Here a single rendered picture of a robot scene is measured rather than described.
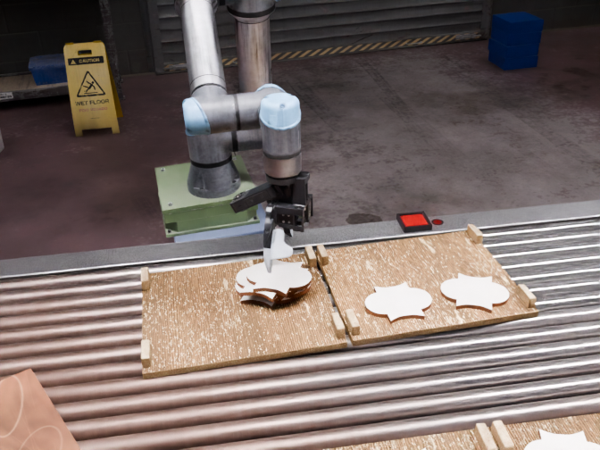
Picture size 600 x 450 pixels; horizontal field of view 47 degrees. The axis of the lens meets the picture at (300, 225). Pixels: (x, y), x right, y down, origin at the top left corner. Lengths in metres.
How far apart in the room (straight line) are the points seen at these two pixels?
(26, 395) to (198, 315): 0.43
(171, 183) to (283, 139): 0.76
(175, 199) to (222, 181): 0.14
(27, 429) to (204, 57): 0.79
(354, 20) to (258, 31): 4.74
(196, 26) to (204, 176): 0.51
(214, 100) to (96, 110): 3.62
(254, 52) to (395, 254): 0.60
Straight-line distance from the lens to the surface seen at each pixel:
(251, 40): 1.74
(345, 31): 6.45
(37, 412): 1.23
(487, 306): 1.53
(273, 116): 1.30
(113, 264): 1.78
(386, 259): 1.68
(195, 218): 1.92
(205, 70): 1.46
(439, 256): 1.70
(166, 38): 6.13
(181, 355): 1.42
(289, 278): 1.51
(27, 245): 3.84
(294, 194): 1.38
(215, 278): 1.63
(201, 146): 1.87
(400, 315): 1.48
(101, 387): 1.42
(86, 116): 5.02
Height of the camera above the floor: 1.85
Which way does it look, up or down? 30 degrees down
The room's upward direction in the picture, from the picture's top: 2 degrees counter-clockwise
